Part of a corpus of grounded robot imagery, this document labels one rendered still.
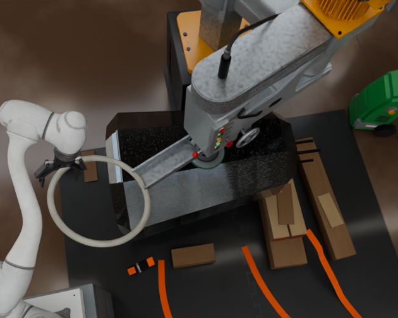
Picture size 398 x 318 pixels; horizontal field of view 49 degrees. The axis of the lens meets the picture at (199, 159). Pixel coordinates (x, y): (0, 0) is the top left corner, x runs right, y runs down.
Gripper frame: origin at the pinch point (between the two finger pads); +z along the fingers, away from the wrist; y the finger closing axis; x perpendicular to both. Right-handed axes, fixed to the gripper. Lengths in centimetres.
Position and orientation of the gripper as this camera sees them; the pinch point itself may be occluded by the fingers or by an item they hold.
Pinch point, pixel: (59, 180)
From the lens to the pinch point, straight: 185.4
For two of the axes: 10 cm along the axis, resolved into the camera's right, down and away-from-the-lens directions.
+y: 8.5, -1.4, 5.1
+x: -3.8, -8.3, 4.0
